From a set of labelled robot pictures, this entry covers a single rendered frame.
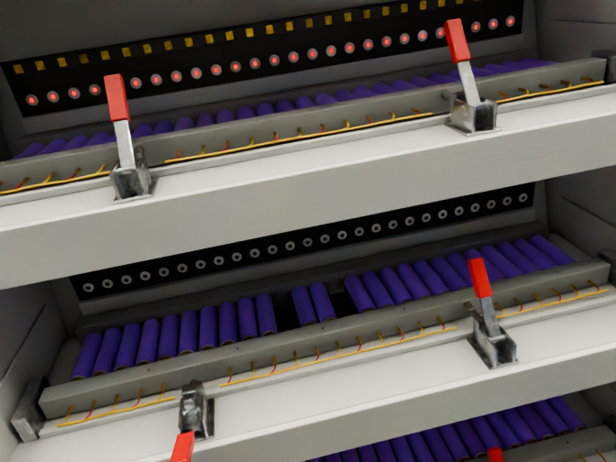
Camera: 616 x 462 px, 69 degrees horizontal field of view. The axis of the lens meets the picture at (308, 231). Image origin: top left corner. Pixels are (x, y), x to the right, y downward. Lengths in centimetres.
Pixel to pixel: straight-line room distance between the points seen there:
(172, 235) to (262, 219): 7
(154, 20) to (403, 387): 44
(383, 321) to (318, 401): 10
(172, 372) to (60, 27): 37
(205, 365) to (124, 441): 9
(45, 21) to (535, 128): 48
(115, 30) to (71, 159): 18
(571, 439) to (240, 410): 38
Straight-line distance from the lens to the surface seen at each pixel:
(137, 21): 55
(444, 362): 44
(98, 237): 35
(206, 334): 47
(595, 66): 51
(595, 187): 58
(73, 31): 56
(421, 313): 46
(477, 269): 43
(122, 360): 48
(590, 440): 63
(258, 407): 42
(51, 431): 48
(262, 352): 43
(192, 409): 40
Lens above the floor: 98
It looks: 13 degrees down
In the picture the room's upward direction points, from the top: 10 degrees counter-clockwise
